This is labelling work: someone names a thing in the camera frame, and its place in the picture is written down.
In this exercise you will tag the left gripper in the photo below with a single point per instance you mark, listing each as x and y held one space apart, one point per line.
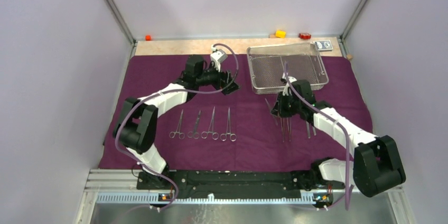
231 85

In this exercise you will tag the yellow small block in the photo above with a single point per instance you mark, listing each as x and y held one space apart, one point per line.
280 34

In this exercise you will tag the metal mesh instrument tray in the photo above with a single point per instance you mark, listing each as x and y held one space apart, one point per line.
266 66

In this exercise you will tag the steel curved tweezers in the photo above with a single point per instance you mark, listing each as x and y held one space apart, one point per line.
282 129

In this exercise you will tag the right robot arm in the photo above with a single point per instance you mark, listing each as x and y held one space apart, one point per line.
372 163

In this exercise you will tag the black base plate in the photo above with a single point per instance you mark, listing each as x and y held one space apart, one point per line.
193 184

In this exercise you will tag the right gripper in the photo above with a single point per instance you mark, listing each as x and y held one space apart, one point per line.
278 110

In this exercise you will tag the red small block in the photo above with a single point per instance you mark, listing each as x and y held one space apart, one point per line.
304 36

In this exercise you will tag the purple cloth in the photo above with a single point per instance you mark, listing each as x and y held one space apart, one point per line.
259 145

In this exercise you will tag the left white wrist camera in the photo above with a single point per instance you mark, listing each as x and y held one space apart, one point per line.
217 56

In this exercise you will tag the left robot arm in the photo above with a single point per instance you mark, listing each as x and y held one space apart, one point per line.
135 130

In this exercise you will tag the small steel hemostat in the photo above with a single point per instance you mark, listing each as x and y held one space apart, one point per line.
177 132

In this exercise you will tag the blue playing card deck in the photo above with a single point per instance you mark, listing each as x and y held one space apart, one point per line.
323 45

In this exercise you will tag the steel forceps clamp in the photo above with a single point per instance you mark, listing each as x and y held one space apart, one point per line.
211 131

